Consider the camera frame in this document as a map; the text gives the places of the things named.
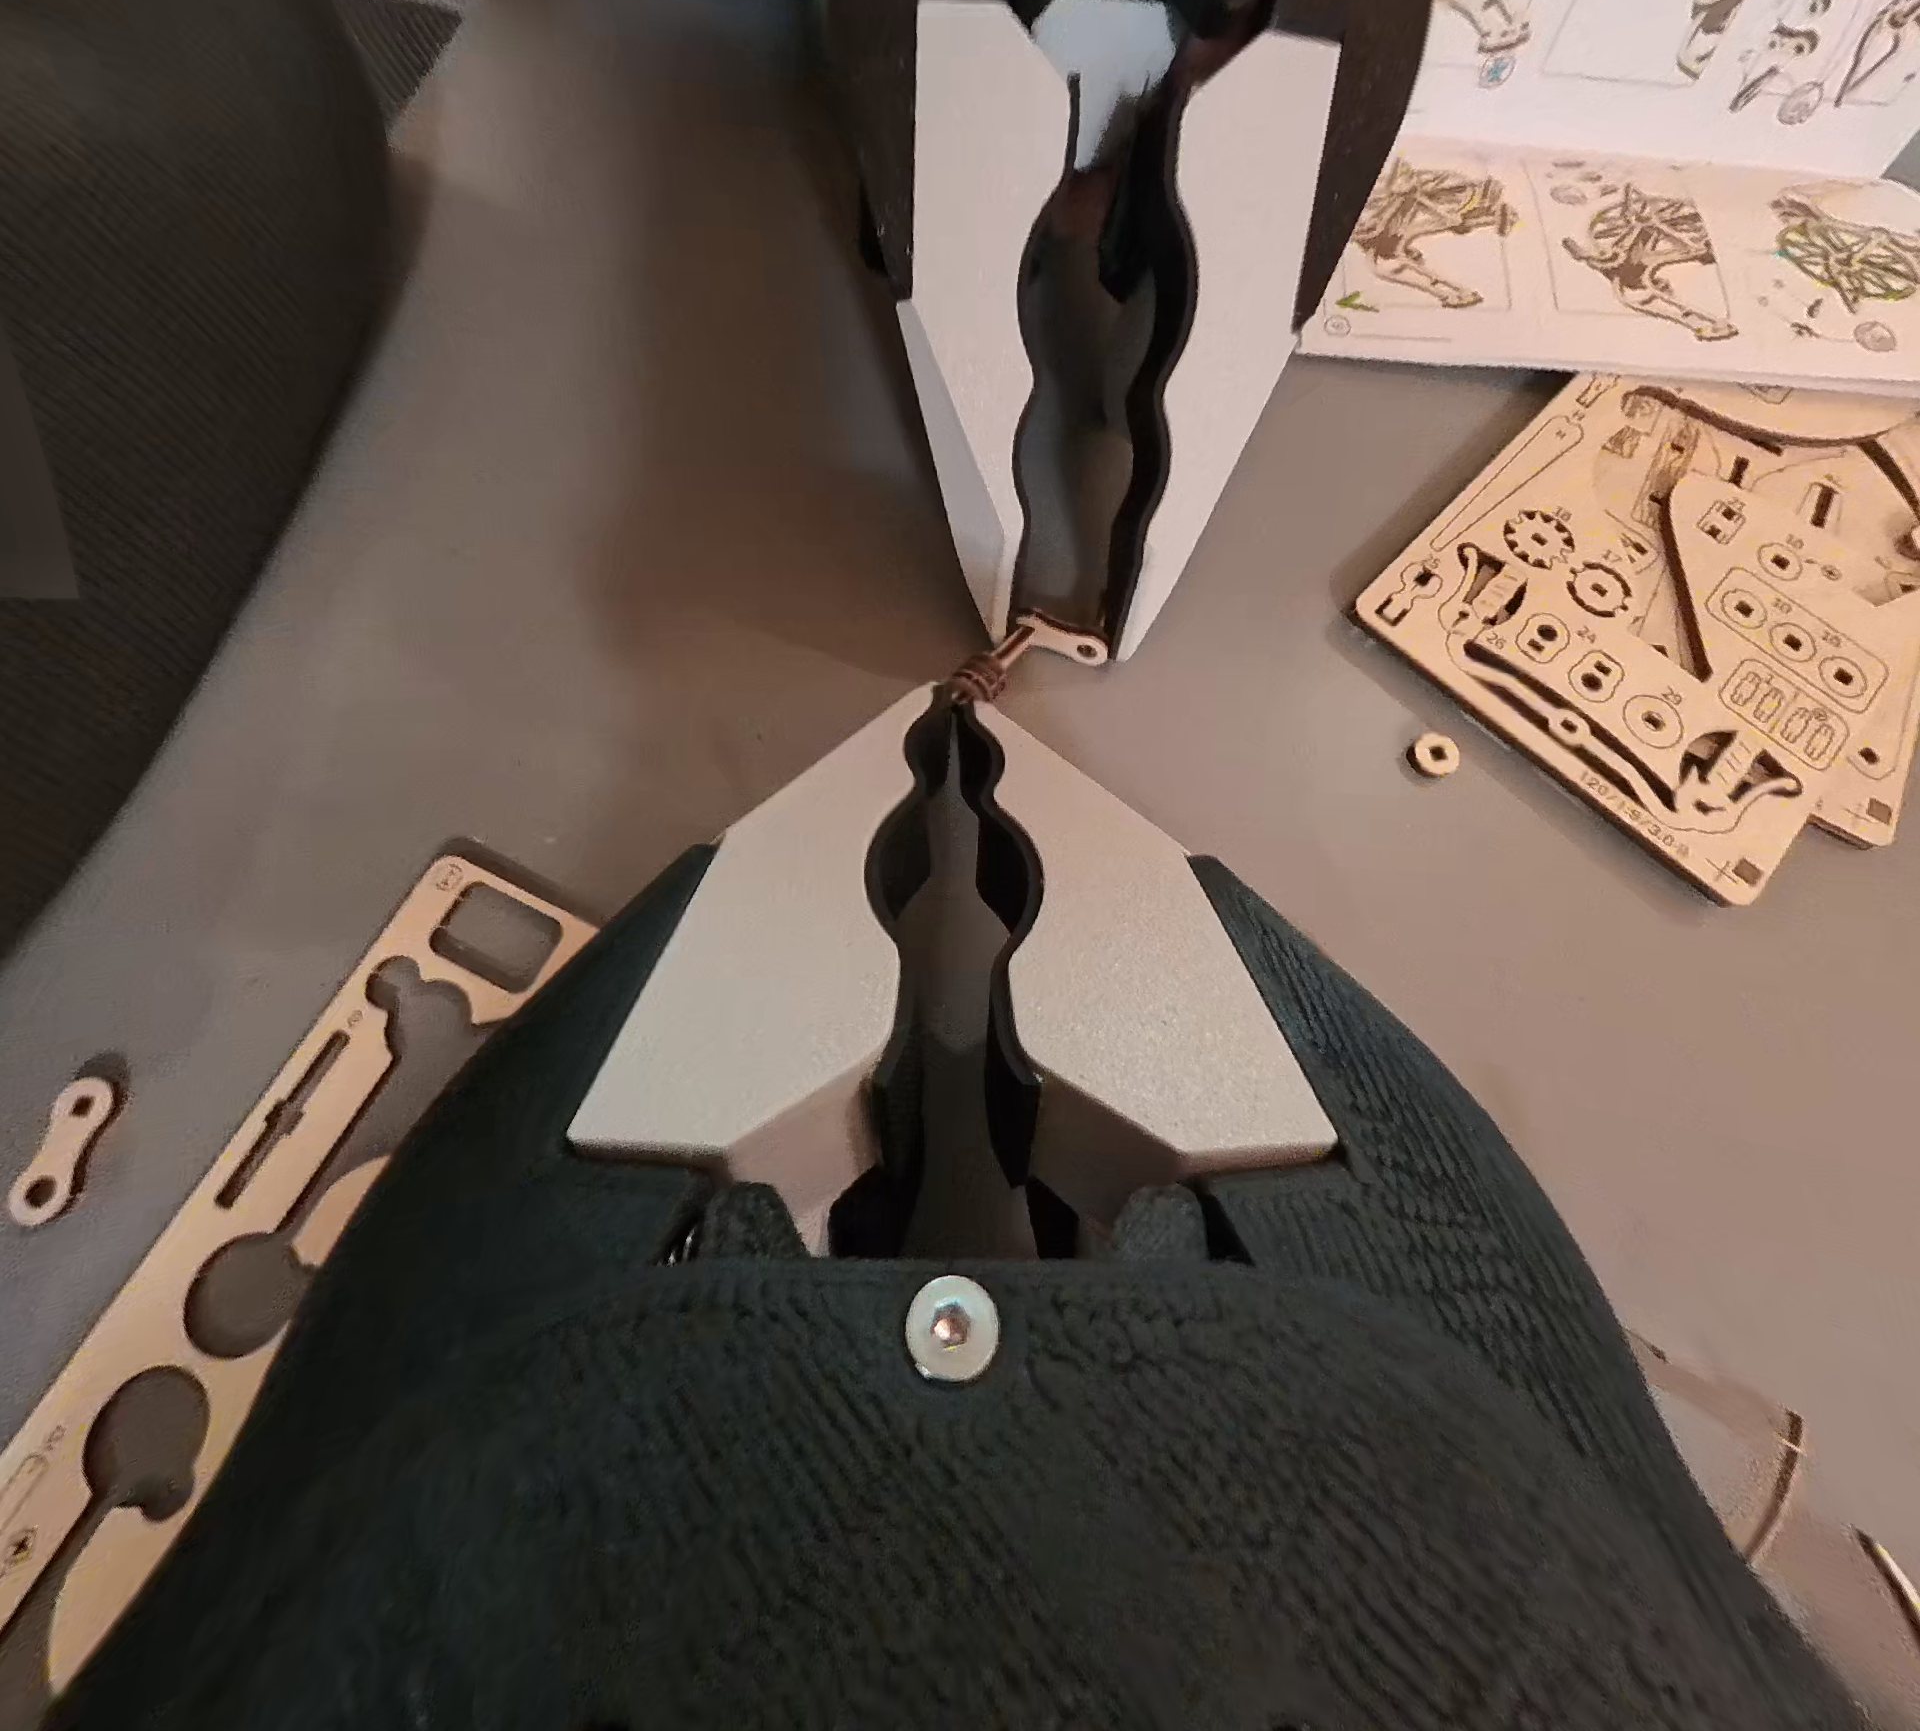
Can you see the small wooden link piece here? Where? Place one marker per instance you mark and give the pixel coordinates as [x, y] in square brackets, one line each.
[1058, 640]

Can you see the wooden pin with dark rings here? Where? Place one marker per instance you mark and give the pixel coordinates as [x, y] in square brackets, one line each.
[983, 678]

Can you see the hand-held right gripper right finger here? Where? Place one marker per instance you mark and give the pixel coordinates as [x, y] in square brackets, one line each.
[1155, 1012]

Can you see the loose wooden link piece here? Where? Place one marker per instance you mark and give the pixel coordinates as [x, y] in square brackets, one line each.
[69, 1146]

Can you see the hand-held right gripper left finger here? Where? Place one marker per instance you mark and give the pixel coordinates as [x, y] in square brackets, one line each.
[704, 1012]

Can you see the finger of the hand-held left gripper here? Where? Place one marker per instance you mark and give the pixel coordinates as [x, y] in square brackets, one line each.
[968, 260]
[1260, 260]

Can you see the wooden parts sheet with gears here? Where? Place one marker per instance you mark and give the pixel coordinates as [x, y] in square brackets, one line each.
[1591, 652]

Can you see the small wooden square-hole washer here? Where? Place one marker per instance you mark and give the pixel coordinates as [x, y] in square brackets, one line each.
[1418, 760]

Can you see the wooden sheet with empty cutouts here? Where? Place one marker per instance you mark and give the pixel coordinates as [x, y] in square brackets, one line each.
[548, 934]

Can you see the plain wooden parts sheet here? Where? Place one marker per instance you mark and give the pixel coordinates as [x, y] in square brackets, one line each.
[1875, 816]

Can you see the dark fabric chair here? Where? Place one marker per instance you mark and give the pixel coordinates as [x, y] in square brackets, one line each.
[180, 336]

